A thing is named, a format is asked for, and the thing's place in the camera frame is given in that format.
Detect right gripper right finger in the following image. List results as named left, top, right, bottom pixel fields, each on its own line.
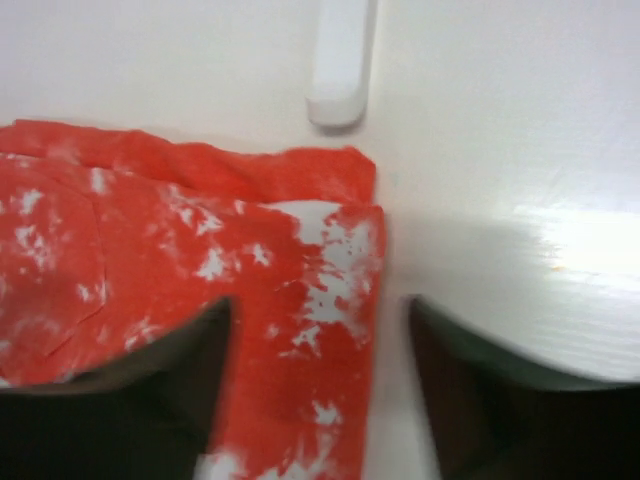
left=407, top=296, right=639, bottom=479

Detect red white-splattered trousers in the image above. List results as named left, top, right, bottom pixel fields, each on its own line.
left=1, top=120, right=387, bottom=479

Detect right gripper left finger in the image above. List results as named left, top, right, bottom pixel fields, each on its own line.
left=1, top=298, right=232, bottom=479

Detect white clothes rack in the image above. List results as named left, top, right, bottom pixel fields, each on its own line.
left=305, top=0, right=378, bottom=130

